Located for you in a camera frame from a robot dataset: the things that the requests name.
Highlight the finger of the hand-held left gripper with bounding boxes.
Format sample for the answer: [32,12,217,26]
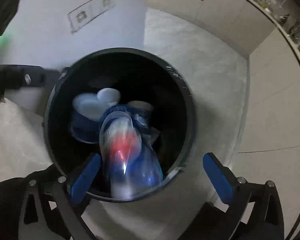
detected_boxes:
[0,64,65,89]

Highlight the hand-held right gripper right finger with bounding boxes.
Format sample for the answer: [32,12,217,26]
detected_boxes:
[203,152,285,240]

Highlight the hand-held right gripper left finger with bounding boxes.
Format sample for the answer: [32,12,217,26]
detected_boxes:
[18,152,101,240]

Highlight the black plastic bucket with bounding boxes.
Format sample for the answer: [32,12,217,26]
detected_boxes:
[43,47,198,203]

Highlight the crushed blue drink can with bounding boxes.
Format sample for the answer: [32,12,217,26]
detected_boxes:
[99,105,164,198]

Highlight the blue and white tub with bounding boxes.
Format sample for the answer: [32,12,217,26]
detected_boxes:
[69,88,122,143]

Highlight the white kitchen island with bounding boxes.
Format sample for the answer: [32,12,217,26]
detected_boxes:
[0,0,150,115]

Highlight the island socket panel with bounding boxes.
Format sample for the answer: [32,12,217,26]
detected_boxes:
[67,0,116,35]

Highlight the beige base cabinets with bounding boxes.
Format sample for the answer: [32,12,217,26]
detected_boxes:
[147,0,300,160]

